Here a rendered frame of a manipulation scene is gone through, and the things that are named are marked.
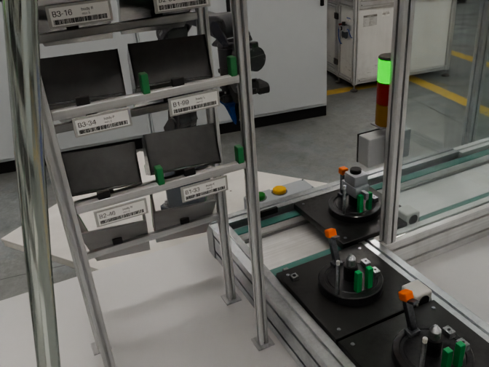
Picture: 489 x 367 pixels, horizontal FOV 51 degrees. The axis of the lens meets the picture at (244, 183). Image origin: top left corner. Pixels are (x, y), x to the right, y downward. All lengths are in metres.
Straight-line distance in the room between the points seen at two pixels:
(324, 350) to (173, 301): 0.45
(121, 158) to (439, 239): 0.88
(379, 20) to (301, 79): 1.21
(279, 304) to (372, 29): 4.51
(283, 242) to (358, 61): 4.17
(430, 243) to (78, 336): 0.91
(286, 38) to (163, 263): 3.25
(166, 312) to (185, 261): 0.21
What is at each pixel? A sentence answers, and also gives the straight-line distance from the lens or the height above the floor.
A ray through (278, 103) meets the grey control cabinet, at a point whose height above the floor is 0.21.
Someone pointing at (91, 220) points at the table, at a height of 0.86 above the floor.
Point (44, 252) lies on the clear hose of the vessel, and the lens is 0.21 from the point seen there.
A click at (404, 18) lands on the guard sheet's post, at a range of 1.12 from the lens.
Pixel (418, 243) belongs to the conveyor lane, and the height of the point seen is 0.93.
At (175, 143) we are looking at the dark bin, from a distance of 0.94.
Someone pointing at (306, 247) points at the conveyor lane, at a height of 0.92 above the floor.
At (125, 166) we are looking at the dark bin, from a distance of 0.91.
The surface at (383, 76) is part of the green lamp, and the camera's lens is 1.17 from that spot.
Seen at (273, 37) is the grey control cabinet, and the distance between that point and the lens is 4.44.
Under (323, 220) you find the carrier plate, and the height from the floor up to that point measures 0.97.
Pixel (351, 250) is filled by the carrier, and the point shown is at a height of 0.97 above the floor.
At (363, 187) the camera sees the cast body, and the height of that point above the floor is 1.05.
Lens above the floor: 1.71
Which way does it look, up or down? 28 degrees down
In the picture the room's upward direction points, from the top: 4 degrees counter-clockwise
